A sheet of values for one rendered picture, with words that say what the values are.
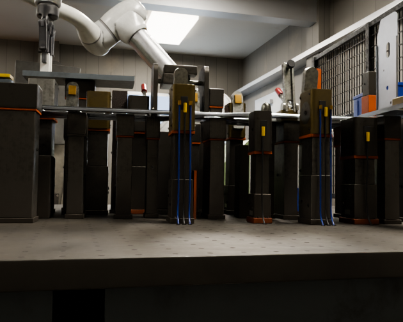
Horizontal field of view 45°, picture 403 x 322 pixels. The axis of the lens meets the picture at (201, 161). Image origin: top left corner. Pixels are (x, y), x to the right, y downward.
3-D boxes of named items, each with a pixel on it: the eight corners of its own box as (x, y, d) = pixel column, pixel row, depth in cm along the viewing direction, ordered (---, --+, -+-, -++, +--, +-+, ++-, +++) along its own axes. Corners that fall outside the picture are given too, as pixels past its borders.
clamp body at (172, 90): (169, 226, 115) (173, 80, 117) (164, 222, 127) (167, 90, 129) (197, 226, 117) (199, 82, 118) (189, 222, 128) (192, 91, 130)
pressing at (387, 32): (396, 120, 147) (395, 9, 148) (376, 124, 158) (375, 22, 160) (398, 120, 147) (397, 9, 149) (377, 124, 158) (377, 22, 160)
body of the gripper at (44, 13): (40, 10, 172) (39, 36, 172) (32, 1, 164) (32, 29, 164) (61, 11, 173) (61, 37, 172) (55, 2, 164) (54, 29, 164)
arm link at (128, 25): (205, 149, 223) (242, 118, 225) (205, 142, 207) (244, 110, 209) (101, 29, 233) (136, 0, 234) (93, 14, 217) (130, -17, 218)
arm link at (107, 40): (71, 31, 216) (94, 12, 217) (84, 48, 234) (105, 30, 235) (89, 52, 214) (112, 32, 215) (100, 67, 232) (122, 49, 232)
